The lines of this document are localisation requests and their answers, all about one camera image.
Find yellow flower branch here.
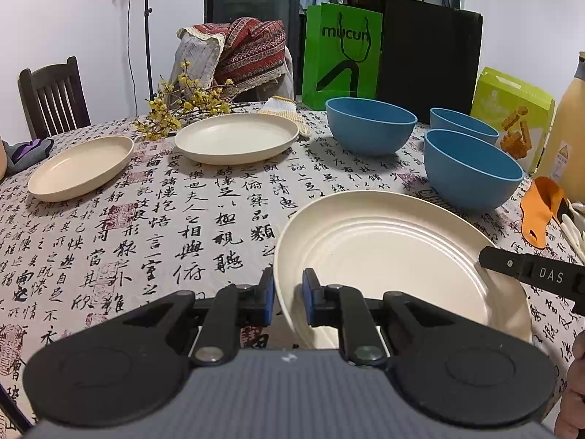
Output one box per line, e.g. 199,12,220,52
134,60,235,142

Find white yellow-dotted knit glove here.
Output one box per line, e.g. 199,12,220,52
257,95,312,137

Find yellow-green snack box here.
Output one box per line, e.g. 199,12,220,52
470,67,556,175

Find person's right hand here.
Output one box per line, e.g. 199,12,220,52
554,329,585,436

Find black paper bag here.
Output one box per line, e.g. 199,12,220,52
377,0,484,124

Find cream round plate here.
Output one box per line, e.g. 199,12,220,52
273,190,533,351
27,135,135,202
174,113,301,165

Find grey purple glove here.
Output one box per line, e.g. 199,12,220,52
1,138,54,176

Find studio light on black stand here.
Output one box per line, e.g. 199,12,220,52
143,0,157,101

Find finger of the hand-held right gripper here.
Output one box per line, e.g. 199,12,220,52
478,246,526,279

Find blue bowl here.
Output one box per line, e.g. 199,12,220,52
325,97,418,156
423,129,525,214
430,107,501,145

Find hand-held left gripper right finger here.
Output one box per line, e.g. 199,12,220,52
301,268,463,368

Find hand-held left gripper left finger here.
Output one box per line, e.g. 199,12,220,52
114,266,276,368

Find beige thermos jug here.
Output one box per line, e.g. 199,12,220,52
537,52,585,203

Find white rubber glove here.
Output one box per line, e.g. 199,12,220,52
558,201,585,263

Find green paper bag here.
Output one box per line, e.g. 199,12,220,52
302,2,384,111

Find calligraphy print tablecloth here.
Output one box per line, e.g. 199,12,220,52
0,101,585,439

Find dark wooden chair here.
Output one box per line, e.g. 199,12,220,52
18,56,92,140

